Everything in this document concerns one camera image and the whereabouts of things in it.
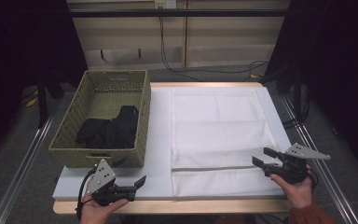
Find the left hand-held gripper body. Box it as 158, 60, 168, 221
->
87, 158, 137, 207

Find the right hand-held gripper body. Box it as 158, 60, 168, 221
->
262, 142, 331, 185

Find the black cloth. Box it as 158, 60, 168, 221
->
75, 105, 140, 150

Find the white mesh laundry bag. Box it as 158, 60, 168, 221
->
171, 87, 285, 198

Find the green woven basket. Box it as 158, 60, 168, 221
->
48, 69, 152, 169

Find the person's right hand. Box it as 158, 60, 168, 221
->
269, 169, 314, 209

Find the person's left hand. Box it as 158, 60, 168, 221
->
79, 178, 129, 224

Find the white foam mat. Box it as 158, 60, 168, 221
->
51, 86, 293, 200

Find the black metal stand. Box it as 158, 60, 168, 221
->
293, 66, 302, 119
36, 71, 49, 129

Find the yellow floor object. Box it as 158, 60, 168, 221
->
24, 90, 40, 108

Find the dark curtain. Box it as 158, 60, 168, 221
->
0, 0, 88, 166
265, 0, 358, 178

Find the black horizontal bar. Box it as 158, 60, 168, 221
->
69, 8, 290, 18

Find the left hand-held gripper black cable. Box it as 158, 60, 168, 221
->
76, 167, 98, 222

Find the hand-held gripper black cable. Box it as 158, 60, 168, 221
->
76, 167, 98, 222
306, 169, 320, 189

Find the right hand-held gripper black cable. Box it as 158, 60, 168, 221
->
306, 169, 320, 189

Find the black floor cable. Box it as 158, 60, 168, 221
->
281, 92, 311, 129

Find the metal floor rail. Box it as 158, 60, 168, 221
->
0, 102, 63, 224
281, 96, 358, 224

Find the black wall cable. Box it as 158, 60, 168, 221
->
158, 16, 269, 82

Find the white wall socket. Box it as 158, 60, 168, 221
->
154, 0, 177, 9

